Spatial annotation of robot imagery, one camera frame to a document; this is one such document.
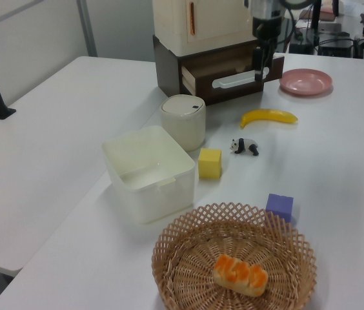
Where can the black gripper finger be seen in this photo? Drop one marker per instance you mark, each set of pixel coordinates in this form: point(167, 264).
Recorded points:
point(270, 53)
point(258, 64)

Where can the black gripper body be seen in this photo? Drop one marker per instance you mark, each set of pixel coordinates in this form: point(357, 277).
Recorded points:
point(267, 27)

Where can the panda toy figure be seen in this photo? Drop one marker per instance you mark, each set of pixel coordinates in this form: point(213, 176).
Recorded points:
point(244, 147)

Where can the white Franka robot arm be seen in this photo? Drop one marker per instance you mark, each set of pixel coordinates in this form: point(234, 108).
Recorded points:
point(266, 8)

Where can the yellow toy banana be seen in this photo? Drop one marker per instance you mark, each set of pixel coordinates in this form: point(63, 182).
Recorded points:
point(267, 116)

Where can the dark brown wooden drawer cabinet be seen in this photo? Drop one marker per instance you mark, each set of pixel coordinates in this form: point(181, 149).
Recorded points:
point(166, 64)

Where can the toy bread with orange topping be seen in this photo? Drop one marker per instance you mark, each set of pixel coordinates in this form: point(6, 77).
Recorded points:
point(240, 274)

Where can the pink plastic plate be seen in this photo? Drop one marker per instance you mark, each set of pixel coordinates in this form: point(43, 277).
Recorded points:
point(305, 82)

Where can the black electronic device box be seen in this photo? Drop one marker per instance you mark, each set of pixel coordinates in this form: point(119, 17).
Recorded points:
point(335, 46)

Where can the small cream lidded trash can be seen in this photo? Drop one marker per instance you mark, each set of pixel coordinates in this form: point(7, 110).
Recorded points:
point(183, 121)

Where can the cream plastic storage box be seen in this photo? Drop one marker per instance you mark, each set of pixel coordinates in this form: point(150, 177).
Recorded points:
point(169, 26)

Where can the yellow foam cube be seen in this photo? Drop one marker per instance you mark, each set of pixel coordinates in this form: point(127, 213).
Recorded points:
point(210, 164)

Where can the purple foam cube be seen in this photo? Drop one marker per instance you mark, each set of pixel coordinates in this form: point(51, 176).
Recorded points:
point(279, 206)

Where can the white plastic open bin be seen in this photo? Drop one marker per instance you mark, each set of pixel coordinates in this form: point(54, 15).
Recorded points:
point(146, 174)

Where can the woven wicker basket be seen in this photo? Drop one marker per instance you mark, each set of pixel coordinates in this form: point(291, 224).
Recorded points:
point(201, 245)

